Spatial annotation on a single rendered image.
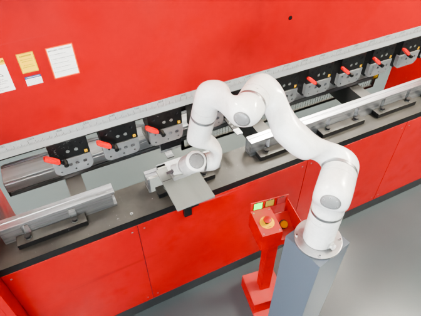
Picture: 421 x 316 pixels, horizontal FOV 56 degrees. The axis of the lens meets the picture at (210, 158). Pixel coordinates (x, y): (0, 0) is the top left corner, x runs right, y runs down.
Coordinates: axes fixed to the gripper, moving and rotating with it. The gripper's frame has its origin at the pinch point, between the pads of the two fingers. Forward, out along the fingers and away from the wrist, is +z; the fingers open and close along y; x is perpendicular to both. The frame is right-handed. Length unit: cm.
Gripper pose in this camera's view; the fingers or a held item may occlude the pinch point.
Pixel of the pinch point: (179, 169)
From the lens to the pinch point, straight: 183.2
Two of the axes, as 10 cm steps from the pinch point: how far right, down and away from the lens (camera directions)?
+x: 3.4, 9.4, -0.3
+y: -9.0, 3.1, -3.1
